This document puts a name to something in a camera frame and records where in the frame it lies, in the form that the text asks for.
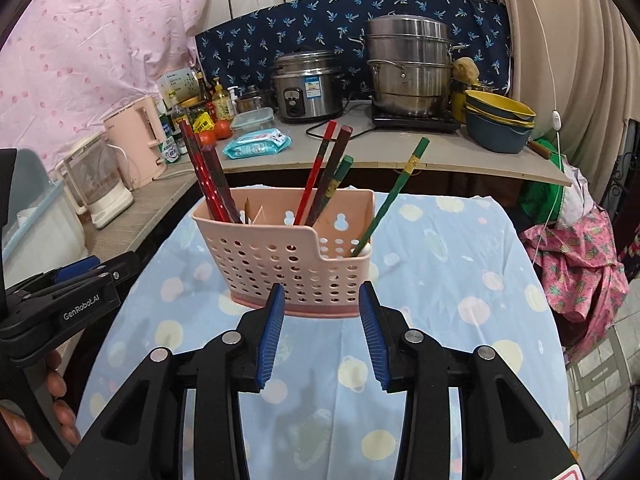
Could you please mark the blue printed tablecloth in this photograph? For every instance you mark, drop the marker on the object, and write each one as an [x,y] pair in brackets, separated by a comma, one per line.
[450,285]

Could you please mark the wooden counter board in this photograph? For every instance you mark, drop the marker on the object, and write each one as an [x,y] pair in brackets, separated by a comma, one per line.
[380,152]

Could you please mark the steel rice cooker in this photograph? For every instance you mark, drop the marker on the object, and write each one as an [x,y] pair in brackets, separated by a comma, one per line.
[307,85]

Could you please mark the blue wet wipes pack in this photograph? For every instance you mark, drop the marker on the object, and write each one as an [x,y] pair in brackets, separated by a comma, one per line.
[257,144]

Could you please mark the pink dotted curtain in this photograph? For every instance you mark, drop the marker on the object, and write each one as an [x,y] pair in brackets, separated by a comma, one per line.
[100,35]

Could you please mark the clear plastic lidded container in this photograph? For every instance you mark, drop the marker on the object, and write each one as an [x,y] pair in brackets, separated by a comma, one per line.
[252,119]

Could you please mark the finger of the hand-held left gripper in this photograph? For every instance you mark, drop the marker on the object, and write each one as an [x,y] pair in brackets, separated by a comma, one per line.
[75,268]
[112,269]

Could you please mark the yellow snack packet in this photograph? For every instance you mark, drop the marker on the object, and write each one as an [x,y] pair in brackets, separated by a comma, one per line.
[203,122]

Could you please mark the brown loofah sponge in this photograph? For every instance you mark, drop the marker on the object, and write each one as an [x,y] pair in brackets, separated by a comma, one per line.
[465,70]

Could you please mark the dark brown chopstick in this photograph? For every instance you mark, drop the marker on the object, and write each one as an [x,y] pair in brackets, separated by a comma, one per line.
[327,175]

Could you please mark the gold flower spoon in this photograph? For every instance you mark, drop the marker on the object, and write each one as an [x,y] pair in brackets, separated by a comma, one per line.
[247,210]

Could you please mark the beige curtain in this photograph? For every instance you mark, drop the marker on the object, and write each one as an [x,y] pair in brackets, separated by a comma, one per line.
[575,35]

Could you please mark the grey wooden side shelf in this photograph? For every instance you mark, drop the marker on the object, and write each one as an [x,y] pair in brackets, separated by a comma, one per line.
[150,205]

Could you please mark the person's left hand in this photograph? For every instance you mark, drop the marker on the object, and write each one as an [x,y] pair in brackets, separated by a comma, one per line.
[57,385]

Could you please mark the yellow oil bottle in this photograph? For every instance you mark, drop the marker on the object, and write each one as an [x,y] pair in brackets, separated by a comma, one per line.
[223,100]

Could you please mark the black induction cooker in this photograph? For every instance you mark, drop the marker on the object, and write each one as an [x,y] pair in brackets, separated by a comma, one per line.
[415,121]

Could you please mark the green detergent bottle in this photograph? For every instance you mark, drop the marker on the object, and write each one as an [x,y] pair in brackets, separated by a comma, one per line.
[171,145]

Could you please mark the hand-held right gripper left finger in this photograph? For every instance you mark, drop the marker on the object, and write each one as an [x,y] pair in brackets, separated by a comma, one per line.
[270,340]

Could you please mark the steel steamer pot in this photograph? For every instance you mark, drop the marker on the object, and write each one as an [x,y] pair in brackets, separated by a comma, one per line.
[407,65]

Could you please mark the pink pineapple print cloth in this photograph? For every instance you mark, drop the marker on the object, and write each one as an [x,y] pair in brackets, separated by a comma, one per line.
[575,260]

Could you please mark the dark red patterned chopstick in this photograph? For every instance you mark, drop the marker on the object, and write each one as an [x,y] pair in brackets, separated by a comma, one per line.
[186,140]

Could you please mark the dark blue bowl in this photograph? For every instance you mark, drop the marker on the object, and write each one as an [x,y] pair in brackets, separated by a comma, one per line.
[497,135]

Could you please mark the small steel pot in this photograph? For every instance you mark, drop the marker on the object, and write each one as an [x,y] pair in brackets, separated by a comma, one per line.
[252,100]

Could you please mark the pink electric kettle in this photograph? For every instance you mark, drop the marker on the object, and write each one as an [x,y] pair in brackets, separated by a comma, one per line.
[137,145]

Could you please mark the red tomato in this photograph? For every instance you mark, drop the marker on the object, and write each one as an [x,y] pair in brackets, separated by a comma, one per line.
[208,137]
[223,128]

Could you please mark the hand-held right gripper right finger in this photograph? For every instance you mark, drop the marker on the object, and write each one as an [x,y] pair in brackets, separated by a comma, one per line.
[372,340]

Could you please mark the pink perforated utensil holder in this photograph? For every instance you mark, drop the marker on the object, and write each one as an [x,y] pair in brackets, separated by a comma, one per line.
[280,260]

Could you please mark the yellow bowl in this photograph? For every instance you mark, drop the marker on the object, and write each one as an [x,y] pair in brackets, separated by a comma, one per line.
[500,105]

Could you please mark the navy leaf print fabric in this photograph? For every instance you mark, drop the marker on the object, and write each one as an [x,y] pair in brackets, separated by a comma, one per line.
[250,40]

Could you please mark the green cloth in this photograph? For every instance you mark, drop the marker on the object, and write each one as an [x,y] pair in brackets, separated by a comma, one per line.
[542,190]

